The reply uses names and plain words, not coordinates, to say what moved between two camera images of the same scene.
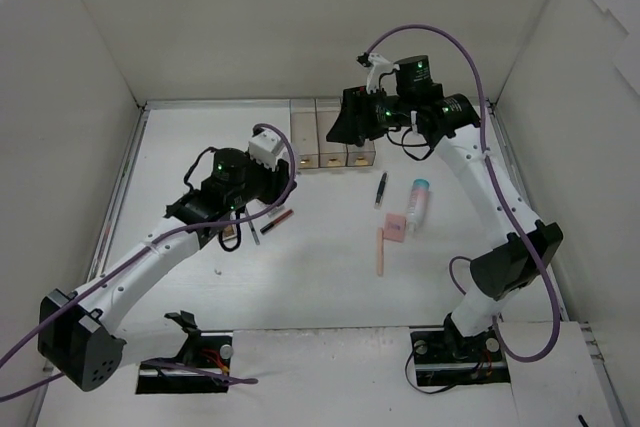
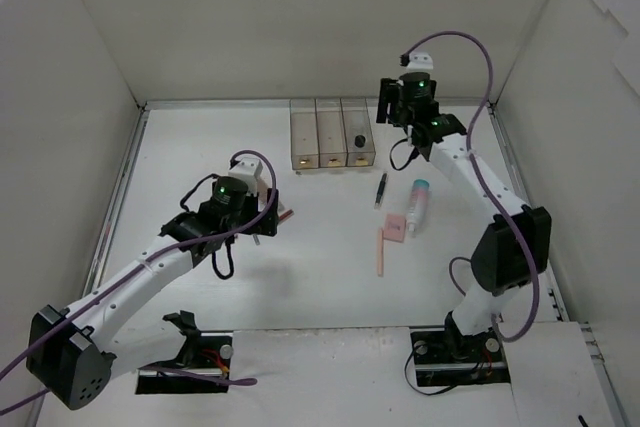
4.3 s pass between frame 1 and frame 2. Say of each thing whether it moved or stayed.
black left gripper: moved
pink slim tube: stayed
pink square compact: stayed
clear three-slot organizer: stayed
